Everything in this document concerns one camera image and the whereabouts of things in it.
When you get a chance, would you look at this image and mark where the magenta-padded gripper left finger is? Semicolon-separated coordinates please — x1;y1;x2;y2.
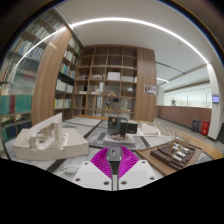
71;145;116;192

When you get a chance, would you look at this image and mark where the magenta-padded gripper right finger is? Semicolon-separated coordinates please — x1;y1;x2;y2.
114;145;159;192

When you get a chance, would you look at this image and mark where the dark grey architectural model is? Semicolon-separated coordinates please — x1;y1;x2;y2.
89;114;140;150

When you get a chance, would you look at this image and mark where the small white flat model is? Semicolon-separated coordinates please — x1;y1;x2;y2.
138;121;162;138

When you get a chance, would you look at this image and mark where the brown model on wooden board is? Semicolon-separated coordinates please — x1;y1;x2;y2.
136;138;204;177

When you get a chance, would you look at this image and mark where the white architectural model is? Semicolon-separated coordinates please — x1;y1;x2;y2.
12;112;90;161

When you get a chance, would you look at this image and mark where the poster on wood panel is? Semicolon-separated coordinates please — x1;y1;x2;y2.
143;84;158;96

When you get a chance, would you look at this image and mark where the dark grey bin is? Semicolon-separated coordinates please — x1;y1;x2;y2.
191;119;202;133

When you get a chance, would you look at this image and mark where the wooden open shelf unit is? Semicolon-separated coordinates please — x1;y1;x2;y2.
72;44;138;121

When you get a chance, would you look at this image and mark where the narrow dark bookshelf with books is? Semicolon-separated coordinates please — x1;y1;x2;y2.
54;34;84;121

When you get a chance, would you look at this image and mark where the tall bookshelf with green books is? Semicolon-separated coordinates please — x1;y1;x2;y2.
0;12;65;145

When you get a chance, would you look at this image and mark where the long curved ceiling light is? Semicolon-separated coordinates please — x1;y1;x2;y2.
15;17;210;66

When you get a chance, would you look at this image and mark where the wall-mounted screen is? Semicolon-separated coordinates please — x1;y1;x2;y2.
211;94;221;105

